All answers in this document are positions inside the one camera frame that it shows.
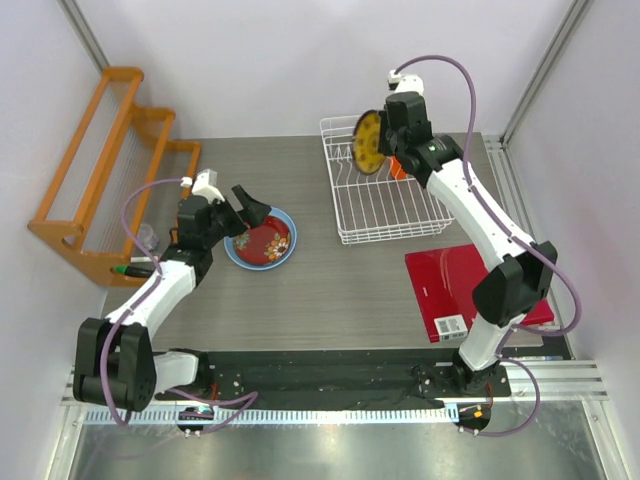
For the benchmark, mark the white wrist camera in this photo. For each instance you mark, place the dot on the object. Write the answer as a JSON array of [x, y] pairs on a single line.
[[203, 184], [400, 83]]

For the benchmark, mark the aluminium frame rail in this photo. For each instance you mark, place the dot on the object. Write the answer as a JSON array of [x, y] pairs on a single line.
[[534, 381]]

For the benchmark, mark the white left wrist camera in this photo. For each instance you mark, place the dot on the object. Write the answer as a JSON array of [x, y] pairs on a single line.
[[203, 184]]

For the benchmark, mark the yellow patterned plate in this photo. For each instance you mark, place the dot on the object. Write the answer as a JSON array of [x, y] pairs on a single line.
[[365, 144]]

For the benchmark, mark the light blue plate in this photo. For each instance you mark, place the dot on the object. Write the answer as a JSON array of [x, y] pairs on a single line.
[[228, 246]]

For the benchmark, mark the grey wall conduit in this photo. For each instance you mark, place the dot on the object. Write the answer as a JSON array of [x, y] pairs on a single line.
[[84, 32]]

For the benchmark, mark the orange wooden rack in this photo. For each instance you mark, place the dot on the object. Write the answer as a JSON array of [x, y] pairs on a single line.
[[118, 146]]

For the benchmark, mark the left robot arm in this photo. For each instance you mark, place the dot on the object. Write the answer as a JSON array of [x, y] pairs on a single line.
[[115, 364]]

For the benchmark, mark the red cutting board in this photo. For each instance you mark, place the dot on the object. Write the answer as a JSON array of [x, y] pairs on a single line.
[[443, 281]]

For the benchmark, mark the green marker pen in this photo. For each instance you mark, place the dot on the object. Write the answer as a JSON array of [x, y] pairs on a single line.
[[133, 271]]

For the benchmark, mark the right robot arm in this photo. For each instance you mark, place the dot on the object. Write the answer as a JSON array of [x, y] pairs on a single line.
[[519, 270]]

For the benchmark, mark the orange plate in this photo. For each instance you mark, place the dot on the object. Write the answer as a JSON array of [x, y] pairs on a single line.
[[396, 170]]

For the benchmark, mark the red floral plate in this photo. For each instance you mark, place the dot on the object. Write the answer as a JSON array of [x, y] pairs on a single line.
[[265, 245]]

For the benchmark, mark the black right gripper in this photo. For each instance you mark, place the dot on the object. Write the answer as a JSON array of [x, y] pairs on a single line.
[[384, 147]]

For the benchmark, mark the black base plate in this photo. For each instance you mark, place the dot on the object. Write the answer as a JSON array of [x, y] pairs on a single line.
[[338, 380]]

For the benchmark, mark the clear plastic cup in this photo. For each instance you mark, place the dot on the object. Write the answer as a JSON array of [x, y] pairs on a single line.
[[147, 237]]

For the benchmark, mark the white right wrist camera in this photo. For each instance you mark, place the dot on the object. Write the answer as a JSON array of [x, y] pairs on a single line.
[[400, 83]]

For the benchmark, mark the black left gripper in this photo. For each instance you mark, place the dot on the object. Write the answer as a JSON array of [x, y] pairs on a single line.
[[253, 212]]

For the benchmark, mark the white wire dish rack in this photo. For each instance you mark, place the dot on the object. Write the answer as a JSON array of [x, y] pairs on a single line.
[[379, 207]]

